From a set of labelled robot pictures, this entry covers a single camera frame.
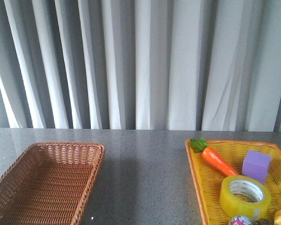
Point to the yellow packing tape roll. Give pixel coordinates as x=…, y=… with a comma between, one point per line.
x=241, y=195

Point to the orange toy carrot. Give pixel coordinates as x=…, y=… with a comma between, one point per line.
x=211, y=156

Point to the grey pleated curtain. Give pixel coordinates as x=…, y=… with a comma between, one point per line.
x=208, y=65

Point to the yellow wicker basket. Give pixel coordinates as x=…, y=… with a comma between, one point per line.
x=208, y=180

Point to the brown wicker basket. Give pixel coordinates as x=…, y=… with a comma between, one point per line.
x=50, y=183

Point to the purple foam cube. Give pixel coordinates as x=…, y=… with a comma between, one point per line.
x=256, y=165

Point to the colourful patterned ball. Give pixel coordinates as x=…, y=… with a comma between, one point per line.
x=240, y=220

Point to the dark brown toy piece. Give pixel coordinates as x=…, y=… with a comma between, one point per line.
x=263, y=221

